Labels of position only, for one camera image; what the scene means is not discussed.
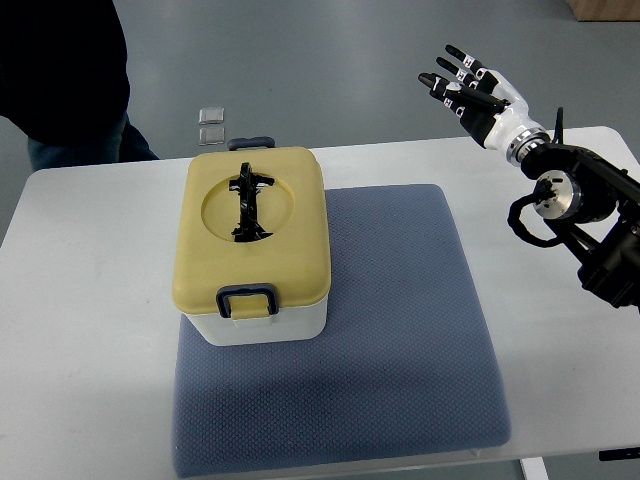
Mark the white storage box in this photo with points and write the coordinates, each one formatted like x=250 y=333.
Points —
x=251 y=323

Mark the person in dark clothes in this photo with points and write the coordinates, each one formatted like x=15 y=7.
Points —
x=64 y=83

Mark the cardboard box corner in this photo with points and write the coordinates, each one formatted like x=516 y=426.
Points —
x=605 y=10

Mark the yellow box lid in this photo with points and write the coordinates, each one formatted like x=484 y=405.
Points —
x=253 y=234

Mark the upper metal floor plate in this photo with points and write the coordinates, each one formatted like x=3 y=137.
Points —
x=211 y=115

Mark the blue padded mat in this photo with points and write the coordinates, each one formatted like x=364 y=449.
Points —
x=404 y=366

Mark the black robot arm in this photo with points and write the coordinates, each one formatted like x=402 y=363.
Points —
x=583 y=202

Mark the black bracket under table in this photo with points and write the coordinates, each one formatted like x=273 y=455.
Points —
x=619 y=454

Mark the white table leg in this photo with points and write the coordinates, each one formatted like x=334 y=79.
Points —
x=534 y=469

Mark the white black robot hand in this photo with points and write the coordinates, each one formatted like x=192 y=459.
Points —
x=488 y=106

